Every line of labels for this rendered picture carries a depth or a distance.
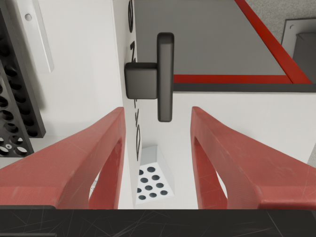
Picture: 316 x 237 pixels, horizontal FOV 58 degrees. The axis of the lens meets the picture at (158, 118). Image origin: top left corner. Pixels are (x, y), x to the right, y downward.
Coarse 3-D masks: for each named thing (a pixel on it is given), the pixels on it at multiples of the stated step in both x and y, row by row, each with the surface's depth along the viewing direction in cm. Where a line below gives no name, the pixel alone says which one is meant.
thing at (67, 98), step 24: (48, 0) 25; (72, 0) 25; (48, 24) 26; (72, 24) 26; (24, 48) 28; (72, 48) 28; (72, 72) 29; (48, 96) 31; (72, 96) 31; (96, 96) 31; (48, 120) 33; (72, 120) 33; (96, 120) 33; (48, 144) 33; (0, 168) 30
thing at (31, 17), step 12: (24, 0) 24; (36, 0) 25; (24, 12) 24; (36, 12) 25; (24, 24) 25; (36, 24) 25; (36, 36) 26; (36, 48) 26; (48, 48) 27; (36, 60) 27; (48, 60) 27; (48, 72) 28
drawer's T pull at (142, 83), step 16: (160, 32) 19; (160, 48) 19; (128, 64) 21; (144, 64) 21; (160, 64) 20; (128, 80) 21; (144, 80) 21; (160, 80) 21; (128, 96) 22; (144, 96) 22; (160, 96) 22; (160, 112) 22
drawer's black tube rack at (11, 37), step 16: (0, 0) 22; (0, 16) 22; (0, 32) 24; (0, 48) 25; (16, 48) 24; (16, 64) 25; (16, 80) 26; (0, 96) 28; (16, 96) 27; (32, 96) 28; (32, 112) 28; (0, 128) 26; (16, 128) 28; (32, 128) 29; (0, 144) 27
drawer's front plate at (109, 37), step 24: (96, 0) 16; (120, 0) 19; (96, 24) 17; (120, 24) 19; (96, 48) 18; (120, 48) 19; (96, 72) 19; (120, 72) 19; (120, 96) 20; (120, 192) 26
